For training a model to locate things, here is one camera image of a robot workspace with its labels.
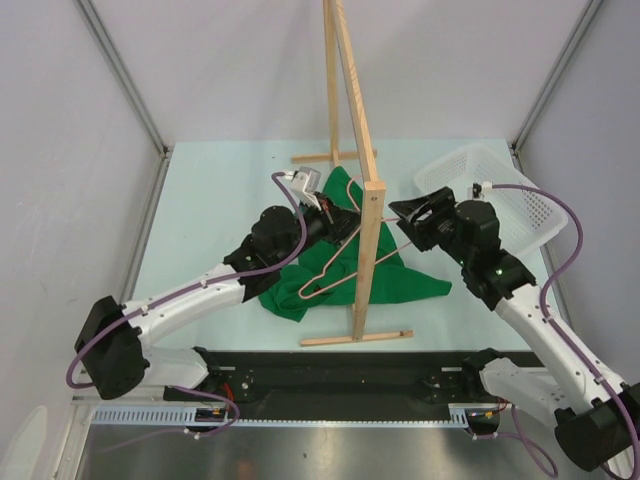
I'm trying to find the wooden clothes rack stand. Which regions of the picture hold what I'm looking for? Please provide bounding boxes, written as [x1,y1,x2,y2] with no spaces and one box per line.
[290,0,415,348]

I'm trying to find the aluminium frame post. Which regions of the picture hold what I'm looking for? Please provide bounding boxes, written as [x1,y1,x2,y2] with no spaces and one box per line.
[510,0,607,155]
[72,0,171,159]

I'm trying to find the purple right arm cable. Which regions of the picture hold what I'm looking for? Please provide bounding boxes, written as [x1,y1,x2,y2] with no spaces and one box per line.
[492,183,640,479]

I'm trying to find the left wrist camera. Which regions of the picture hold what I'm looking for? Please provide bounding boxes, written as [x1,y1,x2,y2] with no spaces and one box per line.
[290,167,321,209]

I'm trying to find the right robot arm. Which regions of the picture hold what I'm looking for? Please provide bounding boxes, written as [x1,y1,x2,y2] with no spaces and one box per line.
[389,184,639,479]

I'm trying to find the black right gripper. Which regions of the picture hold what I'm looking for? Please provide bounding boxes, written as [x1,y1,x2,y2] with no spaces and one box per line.
[389,187,472,267]

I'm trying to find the green t shirt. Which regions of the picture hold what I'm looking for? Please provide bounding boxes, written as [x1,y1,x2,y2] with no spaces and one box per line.
[257,167,454,324]

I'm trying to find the right aluminium frame post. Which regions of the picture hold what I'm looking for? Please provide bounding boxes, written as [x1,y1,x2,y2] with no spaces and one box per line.
[510,0,607,155]

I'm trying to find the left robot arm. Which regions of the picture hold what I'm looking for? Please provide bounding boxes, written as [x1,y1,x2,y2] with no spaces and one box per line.
[74,195,360,400]

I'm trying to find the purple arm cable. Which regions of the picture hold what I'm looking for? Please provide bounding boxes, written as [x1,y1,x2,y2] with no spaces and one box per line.
[492,183,640,479]
[64,172,311,454]

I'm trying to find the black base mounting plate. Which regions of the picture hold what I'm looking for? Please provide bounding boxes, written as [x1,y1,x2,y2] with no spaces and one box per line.
[102,349,551,421]

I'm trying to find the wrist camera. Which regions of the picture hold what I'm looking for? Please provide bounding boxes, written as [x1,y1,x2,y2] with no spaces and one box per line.
[468,181,493,201]
[290,167,321,209]

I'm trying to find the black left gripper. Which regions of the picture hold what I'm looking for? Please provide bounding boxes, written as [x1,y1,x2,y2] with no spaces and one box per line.
[273,192,365,269]

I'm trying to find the left aluminium frame post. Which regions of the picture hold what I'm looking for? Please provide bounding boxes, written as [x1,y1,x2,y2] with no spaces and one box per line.
[72,0,171,159]

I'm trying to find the pink wire hanger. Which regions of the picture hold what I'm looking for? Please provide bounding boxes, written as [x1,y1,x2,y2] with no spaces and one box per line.
[298,173,416,301]

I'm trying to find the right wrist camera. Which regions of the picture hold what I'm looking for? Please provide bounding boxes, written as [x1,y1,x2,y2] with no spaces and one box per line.
[468,181,493,201]

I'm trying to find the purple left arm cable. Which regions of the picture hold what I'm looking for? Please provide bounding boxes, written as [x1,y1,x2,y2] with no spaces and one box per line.
[64,172,311,454]

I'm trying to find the white plastic basket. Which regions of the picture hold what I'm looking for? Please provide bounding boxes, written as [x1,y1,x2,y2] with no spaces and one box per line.
[414,143,568,257]

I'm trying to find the white slotted cable duct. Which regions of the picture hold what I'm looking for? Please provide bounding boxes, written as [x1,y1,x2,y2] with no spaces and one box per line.
[91,405,500,431]

